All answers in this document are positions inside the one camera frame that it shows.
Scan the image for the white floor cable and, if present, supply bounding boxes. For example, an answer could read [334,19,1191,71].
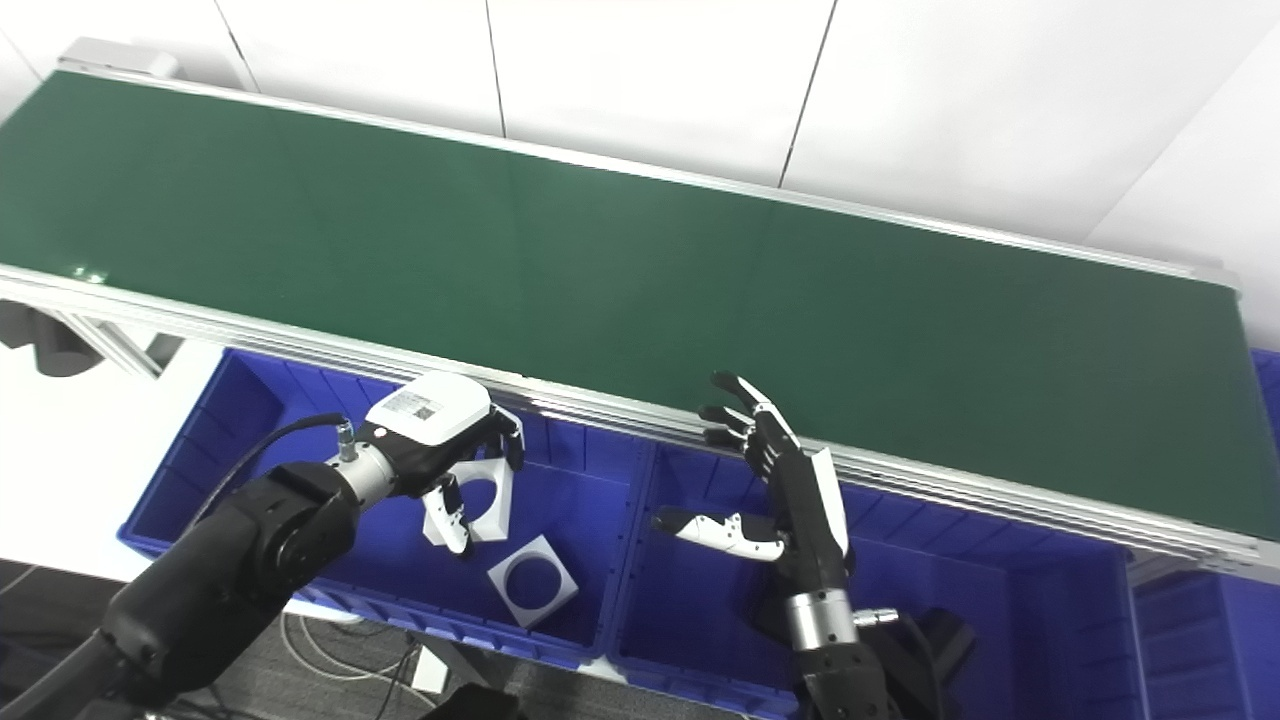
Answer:
[280,610,421,691]

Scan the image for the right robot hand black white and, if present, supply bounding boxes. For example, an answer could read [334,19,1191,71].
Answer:
[652,372,853,599]

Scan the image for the white power adapter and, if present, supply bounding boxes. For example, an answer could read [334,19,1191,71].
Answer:
[410,645,453,696]

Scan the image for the green conveyor belt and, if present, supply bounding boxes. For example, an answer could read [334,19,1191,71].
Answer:
[0,70,1280,541]

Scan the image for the grey conveyor motor box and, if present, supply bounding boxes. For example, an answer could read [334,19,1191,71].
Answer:
[58,38,181,79]

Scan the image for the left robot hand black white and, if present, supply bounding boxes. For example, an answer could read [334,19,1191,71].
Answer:
[355,372,526,557]

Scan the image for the white square part round hole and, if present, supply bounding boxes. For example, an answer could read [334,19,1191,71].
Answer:
[487,534,581,629]
[425,450,516,546]

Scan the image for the aluminium conveyor leg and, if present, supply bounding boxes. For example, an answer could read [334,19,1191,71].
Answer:
[40,305,186,379]

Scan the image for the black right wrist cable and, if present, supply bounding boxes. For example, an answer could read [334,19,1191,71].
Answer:
[853,605,946,720]

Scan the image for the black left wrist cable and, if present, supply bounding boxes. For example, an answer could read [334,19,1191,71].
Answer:
[185,412,359,541]

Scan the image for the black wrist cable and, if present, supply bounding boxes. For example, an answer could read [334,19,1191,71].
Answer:
[185,412,359,541]
[853,605,946,720]

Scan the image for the blue plastic bin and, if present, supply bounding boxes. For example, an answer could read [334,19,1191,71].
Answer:
[610,440,1146,720]
[1130,348,1280,720]
[118,347,656,669]

